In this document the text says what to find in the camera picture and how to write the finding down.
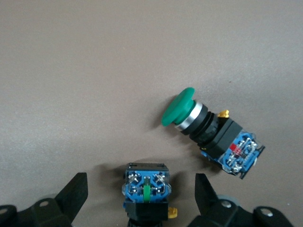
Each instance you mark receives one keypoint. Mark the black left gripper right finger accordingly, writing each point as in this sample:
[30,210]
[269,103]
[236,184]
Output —
[217,212]

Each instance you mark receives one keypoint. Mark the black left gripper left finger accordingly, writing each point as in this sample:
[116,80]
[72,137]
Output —
[59,208]

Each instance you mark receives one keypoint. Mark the red push button switch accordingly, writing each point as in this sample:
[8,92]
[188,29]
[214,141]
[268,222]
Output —
[144,186]

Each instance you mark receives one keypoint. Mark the brown table mat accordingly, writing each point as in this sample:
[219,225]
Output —
[94,71]

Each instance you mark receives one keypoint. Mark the green push button switch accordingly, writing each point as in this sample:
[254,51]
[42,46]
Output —
[220,137]

